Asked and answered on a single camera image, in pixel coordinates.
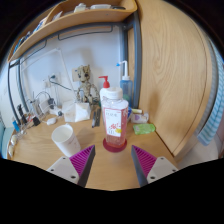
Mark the wooden shelf unit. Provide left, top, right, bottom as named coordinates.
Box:
left=7, top=0, right=138, bottom=64

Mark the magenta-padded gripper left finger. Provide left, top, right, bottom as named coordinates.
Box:
left=46, top=144, right=97, bottom=188

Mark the thin white desk lamp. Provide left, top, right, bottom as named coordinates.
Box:
left=19, top=48, right=73, bottom=101

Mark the green wipes pack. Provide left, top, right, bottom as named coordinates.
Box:
left=132, top=123, right=157, bottom=135

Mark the clear pink-labelled drink bottle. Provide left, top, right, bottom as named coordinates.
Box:
left=100, top=86, right=130, bottom=149

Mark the white cup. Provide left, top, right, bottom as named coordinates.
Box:
left=50, top=123, right=82, bottom=158

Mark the white computer mouse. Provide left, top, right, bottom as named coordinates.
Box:
left=45, top=116, right=58, bottom=126

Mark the flat round red coaster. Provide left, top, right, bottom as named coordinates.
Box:
left=102, top=137, right=128, bottom=153

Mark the blue white striped towel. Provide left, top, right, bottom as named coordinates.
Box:
left=196, top=46, right=224, bottom=146

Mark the white wall socket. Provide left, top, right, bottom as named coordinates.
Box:
left=48, top=73, right=58, bottom=84

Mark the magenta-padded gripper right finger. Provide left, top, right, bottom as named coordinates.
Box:
left=130, top=144, right=179, bottom=187

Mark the clear blue spray bottle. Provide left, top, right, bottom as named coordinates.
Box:
left=116, top=60, right=134, bottom=109

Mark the square wall plate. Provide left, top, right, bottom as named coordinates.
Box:
left=71, top=68, right=81, bottom=83

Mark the tree creature figurine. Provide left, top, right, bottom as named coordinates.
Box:
left=74, top=64, right=101, bottom=105

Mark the small white printed packet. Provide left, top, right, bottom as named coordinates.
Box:
left=130, top=112, right=150, bottom=124

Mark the white red-pump lotion bottle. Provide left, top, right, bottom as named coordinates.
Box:
left=98, top=75, right=113, bottom=108

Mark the black charger block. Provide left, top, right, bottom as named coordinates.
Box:
left=32, top=115, right=42, bottom=127

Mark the clear wrapped snack packet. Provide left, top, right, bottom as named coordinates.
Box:
left=9, top=134, right=19, bottom=146
left=7, top=144, right=16, bottom=158

